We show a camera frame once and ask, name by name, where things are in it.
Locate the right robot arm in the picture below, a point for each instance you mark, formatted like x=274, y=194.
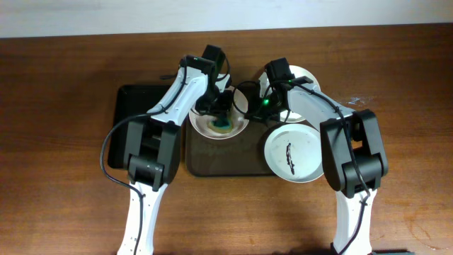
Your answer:
x=352, y=151

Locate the brown large tray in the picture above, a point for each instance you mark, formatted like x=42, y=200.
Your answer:
x=241, y=155

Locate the green yellow sponge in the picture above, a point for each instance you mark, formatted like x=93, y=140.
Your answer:
x=221, y=124

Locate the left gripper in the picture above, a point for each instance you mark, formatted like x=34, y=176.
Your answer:
x=215, y=107

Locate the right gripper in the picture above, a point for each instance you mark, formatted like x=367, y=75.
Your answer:
x=257, y=113

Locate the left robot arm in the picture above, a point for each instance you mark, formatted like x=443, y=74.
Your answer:
x=153, y=140

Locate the white plate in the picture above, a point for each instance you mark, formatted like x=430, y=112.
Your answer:
x=293, y=152
x=285, y=115
x=236, y=114

